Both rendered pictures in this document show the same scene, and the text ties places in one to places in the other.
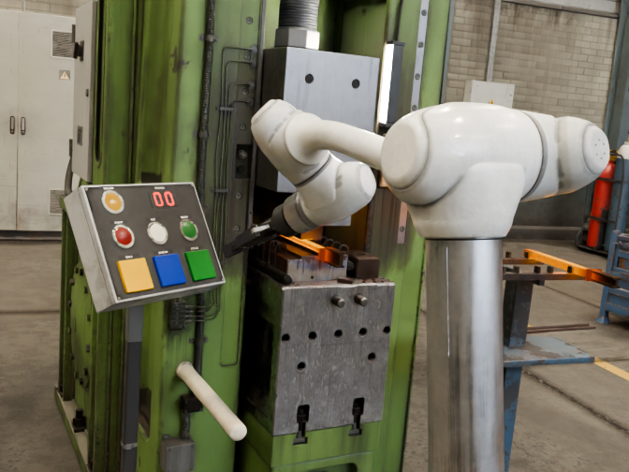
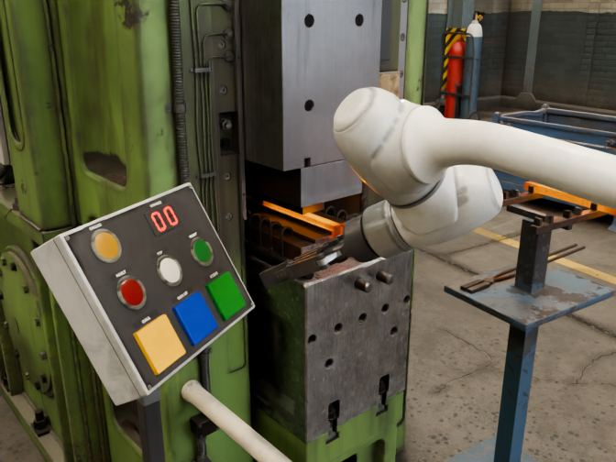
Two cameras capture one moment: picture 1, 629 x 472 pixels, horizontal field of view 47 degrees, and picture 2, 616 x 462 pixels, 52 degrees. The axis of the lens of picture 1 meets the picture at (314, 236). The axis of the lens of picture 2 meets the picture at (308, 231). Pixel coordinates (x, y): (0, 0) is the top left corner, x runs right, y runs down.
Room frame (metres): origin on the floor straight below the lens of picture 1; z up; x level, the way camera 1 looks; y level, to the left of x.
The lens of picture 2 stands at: (0.66, 0.36, 1.52)
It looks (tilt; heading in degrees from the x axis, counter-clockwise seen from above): 19 degrees down; 348
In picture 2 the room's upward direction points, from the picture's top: straight up
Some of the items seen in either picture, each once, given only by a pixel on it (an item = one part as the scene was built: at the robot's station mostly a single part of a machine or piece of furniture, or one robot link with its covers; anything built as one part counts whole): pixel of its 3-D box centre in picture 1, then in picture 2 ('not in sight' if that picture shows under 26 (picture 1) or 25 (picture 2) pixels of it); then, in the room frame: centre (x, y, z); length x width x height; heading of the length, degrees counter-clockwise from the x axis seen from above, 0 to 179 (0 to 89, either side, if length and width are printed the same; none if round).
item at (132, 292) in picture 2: (123, 236); (131, 292); (1.62, 0.44, 1.09); 0.05 x 0.03 x 0.04; 118
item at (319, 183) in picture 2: (291, 199); (279, 165); (2.27, 0.08, 1.13); 0.42 x 0.20 x 0.10; 28
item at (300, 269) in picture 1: (287, 252); (280, 225); (2.27, 0.08, 0.96); 0.42 x 0.20 x 0.09; 28
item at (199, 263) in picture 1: (199, 265); (225, 296); (1.76, 0.28, 1.01); 0.07 x 0.05 x 0.07; 143
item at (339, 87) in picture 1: (309, 122); (291, 68); (2.29, 0.04, 1.37); 0.42 x 0.39 x 0.40; 28
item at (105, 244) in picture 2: (112, 201); (105, 246); (1.65, 0.47, 1.16); 0.05 x 0.03 x 0.04; 118
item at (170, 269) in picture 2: (157, 232); (170, 270); (1.70, 0.38, 1.09); 0.05 x 0.03 x 0.04; 118
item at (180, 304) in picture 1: (180, 314); not in sight; (2.02, 0.37, 0.80); 0.06 x 0.03 x 0.14; 118
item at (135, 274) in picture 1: (134, 275); (159, 344); (1.60, 0.40, 1.01); 0.07 x 0.05 x 0.07; 143
